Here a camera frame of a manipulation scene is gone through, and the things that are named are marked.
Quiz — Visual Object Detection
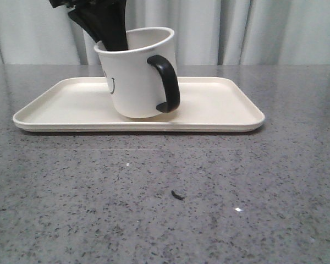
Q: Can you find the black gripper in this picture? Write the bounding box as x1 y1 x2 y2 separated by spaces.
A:
49 0 128 51

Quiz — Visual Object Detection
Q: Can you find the white smiley mug black handle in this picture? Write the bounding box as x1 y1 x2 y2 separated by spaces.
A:
94 27 180 118

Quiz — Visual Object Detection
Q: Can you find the pale green pleated curtain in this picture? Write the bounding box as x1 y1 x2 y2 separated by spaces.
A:
0 1 330 65

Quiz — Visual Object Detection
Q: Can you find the cream rectangular plastic tray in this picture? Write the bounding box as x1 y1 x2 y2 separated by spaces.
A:
13 76 265 133

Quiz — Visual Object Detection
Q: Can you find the small black debris scrap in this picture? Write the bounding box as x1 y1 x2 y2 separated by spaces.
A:
171 190 185 200

